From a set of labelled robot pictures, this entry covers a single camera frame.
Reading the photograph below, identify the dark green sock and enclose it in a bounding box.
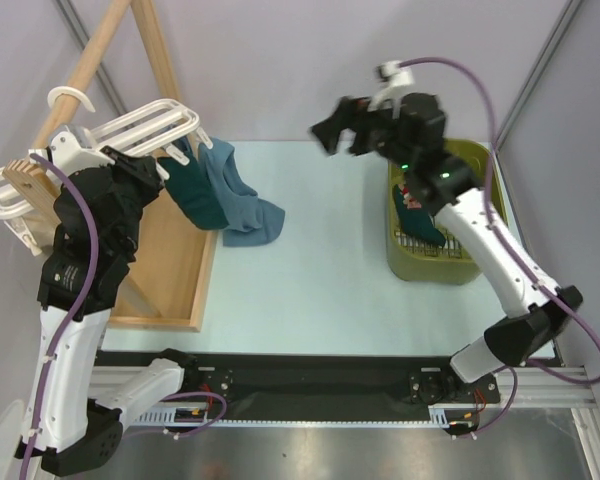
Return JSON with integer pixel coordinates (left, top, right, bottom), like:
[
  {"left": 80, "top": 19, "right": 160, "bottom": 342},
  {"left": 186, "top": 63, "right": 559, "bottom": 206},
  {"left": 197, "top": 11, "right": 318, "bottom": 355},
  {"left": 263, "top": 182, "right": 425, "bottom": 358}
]
[{"left": 158, "top": 137, "right": 229, "bottom": 231}]

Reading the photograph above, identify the white plastic clip hanger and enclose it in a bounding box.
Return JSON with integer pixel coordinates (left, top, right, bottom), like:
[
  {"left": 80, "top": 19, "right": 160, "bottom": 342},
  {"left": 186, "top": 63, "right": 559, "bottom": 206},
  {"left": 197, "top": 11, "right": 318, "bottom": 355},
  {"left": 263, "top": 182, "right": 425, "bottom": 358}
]
[{"left": 0, "top": 98, "right": 212, "bottom": 256}]

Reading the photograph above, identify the green sock with reindeer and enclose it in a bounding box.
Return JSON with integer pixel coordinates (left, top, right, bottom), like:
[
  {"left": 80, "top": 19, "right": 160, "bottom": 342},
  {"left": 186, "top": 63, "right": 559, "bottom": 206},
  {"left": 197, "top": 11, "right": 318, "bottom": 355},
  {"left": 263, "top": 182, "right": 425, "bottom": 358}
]
[{"left": 392, "top": 183, "right": 446, "bottom": 247}]

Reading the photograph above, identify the blue sock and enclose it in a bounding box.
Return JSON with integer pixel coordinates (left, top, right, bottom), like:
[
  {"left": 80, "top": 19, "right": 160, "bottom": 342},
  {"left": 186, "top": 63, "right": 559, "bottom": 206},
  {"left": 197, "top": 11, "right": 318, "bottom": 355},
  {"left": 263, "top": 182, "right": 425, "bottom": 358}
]
[{"left": 198, "top": 138, "right": 286, "bottom": 248}]

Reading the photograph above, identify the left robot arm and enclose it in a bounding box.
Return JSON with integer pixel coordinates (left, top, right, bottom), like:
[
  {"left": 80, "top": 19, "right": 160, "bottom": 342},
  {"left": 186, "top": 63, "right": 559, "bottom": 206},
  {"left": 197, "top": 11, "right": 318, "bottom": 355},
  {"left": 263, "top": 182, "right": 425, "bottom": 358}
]
[{"left": 15, "top": 147, "right": 200, "bottom": 478}]

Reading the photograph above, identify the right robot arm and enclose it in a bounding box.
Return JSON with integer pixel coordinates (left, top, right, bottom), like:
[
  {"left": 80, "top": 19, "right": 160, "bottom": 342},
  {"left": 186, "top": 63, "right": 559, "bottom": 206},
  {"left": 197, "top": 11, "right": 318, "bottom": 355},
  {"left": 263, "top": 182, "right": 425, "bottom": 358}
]
[{"left": 310, "top": 93, "right": 583, "bottom": 401}]

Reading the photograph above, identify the olive green plastic basket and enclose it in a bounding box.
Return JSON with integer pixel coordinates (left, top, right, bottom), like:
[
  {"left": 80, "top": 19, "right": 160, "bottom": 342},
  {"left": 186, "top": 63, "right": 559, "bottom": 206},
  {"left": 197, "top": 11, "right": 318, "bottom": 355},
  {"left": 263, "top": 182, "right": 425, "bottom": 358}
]
[{"left": 385, "top": 139, "right": 508, "bottom": 285}]

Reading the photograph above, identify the beige grey sock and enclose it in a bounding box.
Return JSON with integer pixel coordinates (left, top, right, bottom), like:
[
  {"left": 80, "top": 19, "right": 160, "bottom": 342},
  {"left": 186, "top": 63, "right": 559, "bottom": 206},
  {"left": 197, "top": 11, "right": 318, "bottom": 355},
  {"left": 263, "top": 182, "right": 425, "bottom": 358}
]
[{"left": 5, "top": 216, "right": 34, "bottom": 241}]

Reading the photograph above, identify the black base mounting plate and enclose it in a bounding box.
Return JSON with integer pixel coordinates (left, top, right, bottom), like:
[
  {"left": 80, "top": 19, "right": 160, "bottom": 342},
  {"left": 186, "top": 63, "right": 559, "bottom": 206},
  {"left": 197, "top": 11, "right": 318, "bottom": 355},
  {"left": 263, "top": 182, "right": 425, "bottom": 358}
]
[{"left": 79, "top": 352, "right": 501, "bottom": 424}]

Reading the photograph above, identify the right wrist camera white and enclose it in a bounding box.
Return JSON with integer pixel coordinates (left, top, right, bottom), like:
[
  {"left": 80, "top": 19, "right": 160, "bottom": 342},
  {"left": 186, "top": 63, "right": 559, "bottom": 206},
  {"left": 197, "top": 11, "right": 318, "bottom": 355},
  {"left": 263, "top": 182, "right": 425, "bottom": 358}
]
[{"left": 368, "top": 61, "right": 414, "bottom": 118}]

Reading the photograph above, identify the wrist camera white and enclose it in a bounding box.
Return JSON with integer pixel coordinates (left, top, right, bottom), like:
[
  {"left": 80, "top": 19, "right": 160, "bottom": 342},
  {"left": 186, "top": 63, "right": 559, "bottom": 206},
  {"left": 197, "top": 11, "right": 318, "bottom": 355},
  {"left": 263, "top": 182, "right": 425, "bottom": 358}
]
[
  {"left": 368, "top": 61, "right": 414, "bottom": 118},
  {"left": 27, "top": 123, "right": 114, "bottom": 176}
]

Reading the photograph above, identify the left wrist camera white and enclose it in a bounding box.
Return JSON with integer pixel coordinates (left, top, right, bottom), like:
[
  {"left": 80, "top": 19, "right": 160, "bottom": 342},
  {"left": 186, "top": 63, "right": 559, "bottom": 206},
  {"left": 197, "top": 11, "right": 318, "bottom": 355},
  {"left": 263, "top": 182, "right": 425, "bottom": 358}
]
[{"left": 27, "top": 123, "right": 114, "bottom": 176}]

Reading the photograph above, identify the wooden drying rack frame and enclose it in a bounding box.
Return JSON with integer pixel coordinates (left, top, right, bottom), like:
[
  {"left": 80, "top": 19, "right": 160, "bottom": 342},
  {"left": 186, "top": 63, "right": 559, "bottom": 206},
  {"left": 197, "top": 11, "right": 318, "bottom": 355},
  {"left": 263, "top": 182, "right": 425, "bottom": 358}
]
[{"left": 32, "top": 1, "right": 216, "bottom": 332}]

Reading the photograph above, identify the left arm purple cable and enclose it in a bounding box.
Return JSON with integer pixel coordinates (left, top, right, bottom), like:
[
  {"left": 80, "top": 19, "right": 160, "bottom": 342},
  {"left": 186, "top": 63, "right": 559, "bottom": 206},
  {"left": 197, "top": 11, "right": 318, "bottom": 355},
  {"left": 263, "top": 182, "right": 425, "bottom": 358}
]
[{"left": 17, "top": 152, "right": 229, "bottom": 480}]

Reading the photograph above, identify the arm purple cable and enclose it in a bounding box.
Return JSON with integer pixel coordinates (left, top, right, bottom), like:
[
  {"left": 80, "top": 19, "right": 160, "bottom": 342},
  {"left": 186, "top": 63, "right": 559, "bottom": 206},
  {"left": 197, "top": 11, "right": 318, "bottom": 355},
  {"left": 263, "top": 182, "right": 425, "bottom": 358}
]
[
  {"left": 17, "top": 152, "right": 229, "bottom": 480},
  {"left": 397, "top": 57, "right": 600, "bottom": 441}
]

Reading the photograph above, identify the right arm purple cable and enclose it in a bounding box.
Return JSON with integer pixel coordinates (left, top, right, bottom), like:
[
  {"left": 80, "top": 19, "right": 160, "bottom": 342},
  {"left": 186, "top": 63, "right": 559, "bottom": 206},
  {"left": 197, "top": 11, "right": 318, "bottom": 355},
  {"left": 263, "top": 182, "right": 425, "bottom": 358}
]
[{"left": 397, "top": 57, "right": 600, "bottom": 441}]

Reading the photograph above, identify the aluminium rail frame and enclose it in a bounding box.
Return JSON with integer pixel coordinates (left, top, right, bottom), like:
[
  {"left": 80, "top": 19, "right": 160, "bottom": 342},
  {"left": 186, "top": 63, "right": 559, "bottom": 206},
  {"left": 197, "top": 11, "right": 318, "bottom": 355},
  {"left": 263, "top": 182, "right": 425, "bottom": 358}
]
[{"left": 49, "top": 364, "right": 600, "bottom": 480}]

